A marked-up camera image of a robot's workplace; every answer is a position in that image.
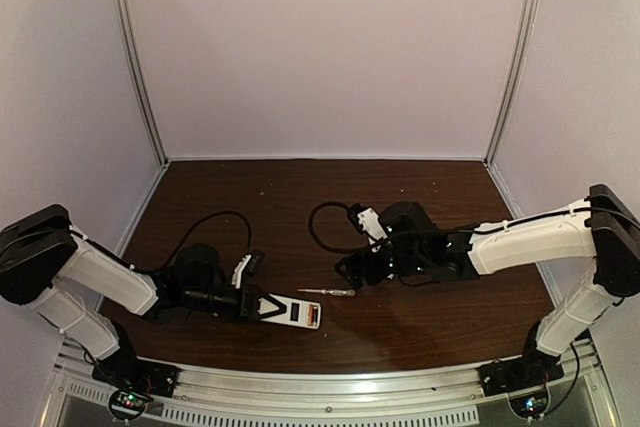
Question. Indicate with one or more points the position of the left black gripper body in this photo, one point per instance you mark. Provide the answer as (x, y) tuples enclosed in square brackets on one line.
[(249, 304)]

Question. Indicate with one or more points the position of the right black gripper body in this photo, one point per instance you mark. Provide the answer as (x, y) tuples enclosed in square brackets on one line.
[(361, 259)]

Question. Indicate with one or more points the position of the white red remote control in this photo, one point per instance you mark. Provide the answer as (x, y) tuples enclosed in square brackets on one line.
[(298, 314)]

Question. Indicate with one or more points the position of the clear handle screwdriver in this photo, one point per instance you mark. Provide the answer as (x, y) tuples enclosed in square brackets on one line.
[(329, 292)]

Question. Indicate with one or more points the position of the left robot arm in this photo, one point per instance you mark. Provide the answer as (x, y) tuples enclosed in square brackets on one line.
[(44, 254)]

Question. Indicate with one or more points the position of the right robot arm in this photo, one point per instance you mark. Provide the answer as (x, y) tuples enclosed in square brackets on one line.
[(404, 241)]

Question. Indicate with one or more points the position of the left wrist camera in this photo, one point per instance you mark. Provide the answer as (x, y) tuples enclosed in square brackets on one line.
[(247, 267)]

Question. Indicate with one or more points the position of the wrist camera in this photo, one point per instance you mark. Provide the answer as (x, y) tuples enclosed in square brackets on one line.
[(365, 221), (247, 267)]

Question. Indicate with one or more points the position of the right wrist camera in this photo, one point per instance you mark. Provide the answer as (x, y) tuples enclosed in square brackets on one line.
[(365, 221)]

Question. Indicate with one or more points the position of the front aluminium rail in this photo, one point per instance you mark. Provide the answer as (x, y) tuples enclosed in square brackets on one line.
[(450, 396)]

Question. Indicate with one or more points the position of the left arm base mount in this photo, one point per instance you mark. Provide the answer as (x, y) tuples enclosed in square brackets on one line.
[(138, 385)]

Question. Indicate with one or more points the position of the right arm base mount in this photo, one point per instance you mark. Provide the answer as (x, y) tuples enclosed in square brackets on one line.
[(524, 384)]

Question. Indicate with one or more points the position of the right aluminium frame post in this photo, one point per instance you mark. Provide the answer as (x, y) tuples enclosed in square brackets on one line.
[(525, 27)]

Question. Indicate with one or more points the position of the aluminium frame post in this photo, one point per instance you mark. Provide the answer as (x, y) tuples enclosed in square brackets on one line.
[(525, 27), (135, 69)]

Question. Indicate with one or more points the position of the left aluminium frame post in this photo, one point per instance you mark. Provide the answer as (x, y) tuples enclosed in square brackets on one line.
[(135, 69)]

